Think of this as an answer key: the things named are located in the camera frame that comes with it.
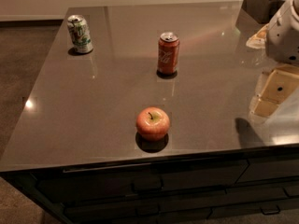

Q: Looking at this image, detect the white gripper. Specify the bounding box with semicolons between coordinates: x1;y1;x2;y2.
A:
246;0;299;119

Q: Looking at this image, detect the red coke can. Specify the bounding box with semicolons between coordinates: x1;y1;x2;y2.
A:
157;32;179;76

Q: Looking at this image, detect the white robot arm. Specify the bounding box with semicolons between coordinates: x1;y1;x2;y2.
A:
246;0;299;118

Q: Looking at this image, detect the red yellow apple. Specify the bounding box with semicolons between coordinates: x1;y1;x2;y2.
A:
135;106;170;142

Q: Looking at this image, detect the green white soda can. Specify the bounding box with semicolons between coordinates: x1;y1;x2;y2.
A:
67;15;93;54

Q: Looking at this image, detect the dark drawer cabinet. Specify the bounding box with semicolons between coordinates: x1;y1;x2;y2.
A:
1;147;299;224

